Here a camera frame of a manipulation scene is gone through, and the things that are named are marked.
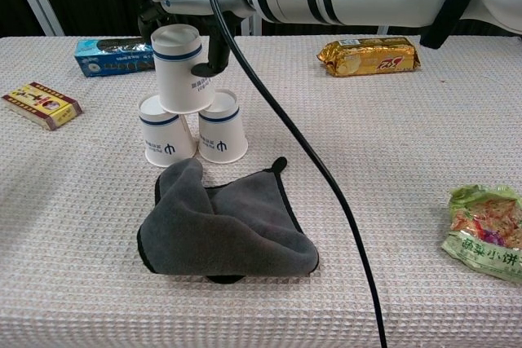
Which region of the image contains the white paper cup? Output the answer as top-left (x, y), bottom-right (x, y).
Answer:
top-left (149, 24), bottom-right (216, 115)
top-left (197, 88), bottom-right (249, 164)
top-left (137, 94), bottom-right (197, 169)

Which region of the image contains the blue cookie box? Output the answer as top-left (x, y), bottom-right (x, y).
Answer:
top-left (73, 36), bottom-right (157, 78)

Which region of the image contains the yellow red small box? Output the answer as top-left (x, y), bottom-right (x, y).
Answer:
top-left (1, 81), bottom-right (84, 132)

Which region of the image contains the gold cracker package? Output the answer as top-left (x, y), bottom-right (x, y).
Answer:
top-left (317, 36), bottom-right (421, 78)

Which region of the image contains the grey microfibre cloth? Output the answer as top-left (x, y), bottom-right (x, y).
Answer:
top-left (137, 156), bottom-right (321, 284)

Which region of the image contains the beige waffle tablecloth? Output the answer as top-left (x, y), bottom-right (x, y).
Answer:
top-left (0, 34), bottom-right (522, 348)

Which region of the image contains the green snack bag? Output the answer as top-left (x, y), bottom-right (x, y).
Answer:
top-left (440, 183), bottom-right (522, 284)

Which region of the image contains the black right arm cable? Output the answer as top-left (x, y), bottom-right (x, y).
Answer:
top-left (203, 0), bottom-right (388, 348)

